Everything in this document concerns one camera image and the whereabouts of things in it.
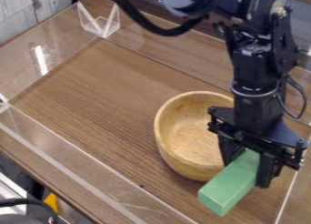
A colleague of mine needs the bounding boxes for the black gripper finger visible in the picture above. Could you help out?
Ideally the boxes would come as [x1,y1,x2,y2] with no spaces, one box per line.
[256,152,284,188]
[217,134,245,166]

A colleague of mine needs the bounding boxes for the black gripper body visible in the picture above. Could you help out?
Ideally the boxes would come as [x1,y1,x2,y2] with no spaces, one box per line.
[208,76,307,170]

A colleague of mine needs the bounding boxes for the brown wooden bowl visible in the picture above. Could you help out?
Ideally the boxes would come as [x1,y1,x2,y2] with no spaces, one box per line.
[153,91,233,182]

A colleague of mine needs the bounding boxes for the green rectangular block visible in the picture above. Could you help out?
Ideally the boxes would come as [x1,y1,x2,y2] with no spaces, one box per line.
[197,150,259,216]

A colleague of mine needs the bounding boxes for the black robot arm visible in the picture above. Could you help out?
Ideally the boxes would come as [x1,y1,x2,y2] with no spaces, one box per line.
[113,0,307,188]

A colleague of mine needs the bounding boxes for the clear acrylic tray wall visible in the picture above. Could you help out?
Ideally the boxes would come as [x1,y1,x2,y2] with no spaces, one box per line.
[0,98,196,224]

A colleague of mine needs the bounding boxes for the black cable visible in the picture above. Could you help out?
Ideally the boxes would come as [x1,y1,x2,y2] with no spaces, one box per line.
[0,198,58,224]

